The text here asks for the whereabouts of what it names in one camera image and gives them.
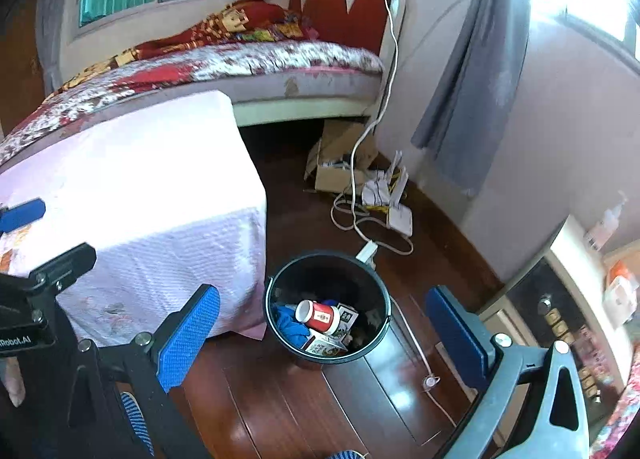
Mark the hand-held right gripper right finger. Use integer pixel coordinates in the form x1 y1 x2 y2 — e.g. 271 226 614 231
425 285 593 459

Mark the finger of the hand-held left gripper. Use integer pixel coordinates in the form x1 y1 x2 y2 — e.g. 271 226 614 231
27 241 97 296
0 198 47 236

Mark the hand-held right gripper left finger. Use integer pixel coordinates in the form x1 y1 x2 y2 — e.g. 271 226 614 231
62 283 222 459

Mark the blue cloth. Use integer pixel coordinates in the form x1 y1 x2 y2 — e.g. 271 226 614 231
272 305 313 350

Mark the red white paper cup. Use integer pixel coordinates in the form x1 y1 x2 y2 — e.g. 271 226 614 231
295 300 341 336

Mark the green white carton box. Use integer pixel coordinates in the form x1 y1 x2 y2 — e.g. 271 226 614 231
302 334 348 355

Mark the black trash bin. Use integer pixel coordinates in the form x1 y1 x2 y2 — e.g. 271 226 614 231
264 251 392 371

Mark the person's left hand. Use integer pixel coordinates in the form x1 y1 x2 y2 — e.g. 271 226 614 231
0 356 27 408

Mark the pink floral tablecloth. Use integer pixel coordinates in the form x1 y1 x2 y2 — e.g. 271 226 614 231
0 89 268 340

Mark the flat white router box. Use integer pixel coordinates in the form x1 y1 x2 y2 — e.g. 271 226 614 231
387 206 414 236

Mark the white bedside cabinet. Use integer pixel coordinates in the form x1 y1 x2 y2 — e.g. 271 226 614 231
477 214 640 440

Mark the brown wooden door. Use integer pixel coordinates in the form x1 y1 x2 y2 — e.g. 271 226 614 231
0 4 46 125

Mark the white router with antennas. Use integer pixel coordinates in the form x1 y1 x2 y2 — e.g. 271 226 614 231
361 150 408 210

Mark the orange white packet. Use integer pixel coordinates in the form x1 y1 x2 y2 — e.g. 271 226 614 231
602 259 640 327

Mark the red floral fabric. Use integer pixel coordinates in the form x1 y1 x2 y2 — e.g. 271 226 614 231
590 379 640 459

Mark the white pump bottle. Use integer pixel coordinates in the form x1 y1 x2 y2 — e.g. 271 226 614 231
584 192 628 252

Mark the cardboard box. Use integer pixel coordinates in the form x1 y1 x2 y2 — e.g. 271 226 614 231
305 120 379 194

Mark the red printed blanket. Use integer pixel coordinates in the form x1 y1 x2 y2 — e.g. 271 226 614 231
55 0 321 95

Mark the colourful printed pillow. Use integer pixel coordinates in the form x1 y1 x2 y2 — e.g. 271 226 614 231
235 9 321 45

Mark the thin white cable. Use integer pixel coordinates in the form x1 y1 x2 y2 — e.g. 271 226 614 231
389 296 463 432

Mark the thick white cable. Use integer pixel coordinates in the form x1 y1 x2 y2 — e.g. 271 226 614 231
331 0 415 256

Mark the white bed frame red headboard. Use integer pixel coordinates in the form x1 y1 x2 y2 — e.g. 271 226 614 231
230 0 407 129

